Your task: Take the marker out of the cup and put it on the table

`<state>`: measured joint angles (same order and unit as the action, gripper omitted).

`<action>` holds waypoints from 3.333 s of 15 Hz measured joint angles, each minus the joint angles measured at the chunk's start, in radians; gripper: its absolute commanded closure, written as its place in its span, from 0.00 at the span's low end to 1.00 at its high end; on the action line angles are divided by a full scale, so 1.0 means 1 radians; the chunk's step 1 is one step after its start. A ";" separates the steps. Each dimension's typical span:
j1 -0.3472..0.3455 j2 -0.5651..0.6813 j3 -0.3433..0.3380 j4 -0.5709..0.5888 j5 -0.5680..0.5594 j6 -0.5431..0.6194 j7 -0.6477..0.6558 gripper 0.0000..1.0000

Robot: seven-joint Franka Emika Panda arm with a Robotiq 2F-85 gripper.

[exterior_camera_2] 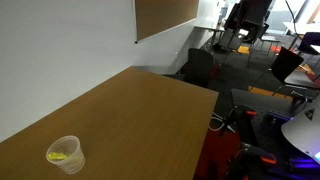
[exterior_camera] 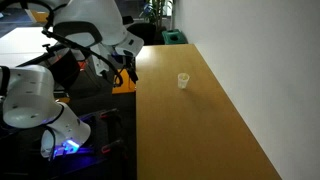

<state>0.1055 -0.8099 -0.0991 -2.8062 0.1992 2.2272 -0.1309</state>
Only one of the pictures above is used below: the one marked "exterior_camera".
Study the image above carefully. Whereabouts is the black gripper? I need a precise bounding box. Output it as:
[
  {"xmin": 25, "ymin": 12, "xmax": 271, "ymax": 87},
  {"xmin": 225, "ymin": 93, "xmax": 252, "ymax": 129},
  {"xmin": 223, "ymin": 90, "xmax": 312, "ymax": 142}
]
[{"xmin": 124, "ymin": 55, "xmax": 140, "ymax": 85}]

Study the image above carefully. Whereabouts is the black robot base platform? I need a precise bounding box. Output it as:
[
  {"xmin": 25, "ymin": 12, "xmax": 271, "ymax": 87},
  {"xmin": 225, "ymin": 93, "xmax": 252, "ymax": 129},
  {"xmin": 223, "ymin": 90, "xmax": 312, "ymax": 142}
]
[{"xmin": 0, "ymin": 108, "xmax": 135, "ymax": 180}]

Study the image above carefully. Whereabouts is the translucent plastic cup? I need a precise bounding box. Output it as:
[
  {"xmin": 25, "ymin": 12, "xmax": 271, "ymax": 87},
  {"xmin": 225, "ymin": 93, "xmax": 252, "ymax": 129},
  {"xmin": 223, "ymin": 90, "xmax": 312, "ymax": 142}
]
[{"xmin": 177, "ymin": 72, "xmax": 191, "ymax": 90}]

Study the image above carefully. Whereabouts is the black office chair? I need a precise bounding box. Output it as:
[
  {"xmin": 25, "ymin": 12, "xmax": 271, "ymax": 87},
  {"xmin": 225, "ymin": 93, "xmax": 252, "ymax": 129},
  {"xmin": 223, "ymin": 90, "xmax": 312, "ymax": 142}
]
[{"xmin": 126, "ymin": 22, "xmax": 157, "ymax": 46}]

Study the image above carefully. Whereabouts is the green bin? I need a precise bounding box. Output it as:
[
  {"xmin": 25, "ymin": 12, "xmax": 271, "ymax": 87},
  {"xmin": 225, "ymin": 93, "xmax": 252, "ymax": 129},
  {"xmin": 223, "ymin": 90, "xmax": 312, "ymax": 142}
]
[{"xmin": 161, "ymin": 28, "xmax": 188, "ymax": 46}]

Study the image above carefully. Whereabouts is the potted green plant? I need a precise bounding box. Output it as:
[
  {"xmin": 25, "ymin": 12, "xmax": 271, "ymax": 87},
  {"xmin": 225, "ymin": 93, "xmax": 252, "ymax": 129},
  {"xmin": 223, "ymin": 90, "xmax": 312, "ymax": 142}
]
[{"xmin": 139, "ymin": 0, "xmax": 175, "ymax": 31}]

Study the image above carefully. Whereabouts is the white table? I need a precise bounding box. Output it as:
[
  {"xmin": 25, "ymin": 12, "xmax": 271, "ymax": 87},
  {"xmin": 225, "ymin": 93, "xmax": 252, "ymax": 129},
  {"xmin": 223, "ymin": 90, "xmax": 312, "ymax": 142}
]
[{"xmin": 0, "ymin": 26, "xmax": 60, "ymax": 68}]

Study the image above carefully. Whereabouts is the black clamp orange handle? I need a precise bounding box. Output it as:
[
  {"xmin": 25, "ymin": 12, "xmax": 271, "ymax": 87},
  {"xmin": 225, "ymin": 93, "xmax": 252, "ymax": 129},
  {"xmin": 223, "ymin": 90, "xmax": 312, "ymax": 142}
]
[
  {"xmin": 99, "ymin": 111, "xmax": 123, "ymax": 122},
  {"xmin": 100, "ymin": 139, "xmax": 125, "ymax": 154}
]

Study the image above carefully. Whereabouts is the black camera stand bar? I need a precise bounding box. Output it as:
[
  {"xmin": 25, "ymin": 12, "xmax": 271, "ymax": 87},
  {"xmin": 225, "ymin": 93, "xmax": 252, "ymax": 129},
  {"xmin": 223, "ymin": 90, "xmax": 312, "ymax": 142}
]
[{"xmin": 16, "ymin": 42, "xmax": 69, "ymax": 68}]

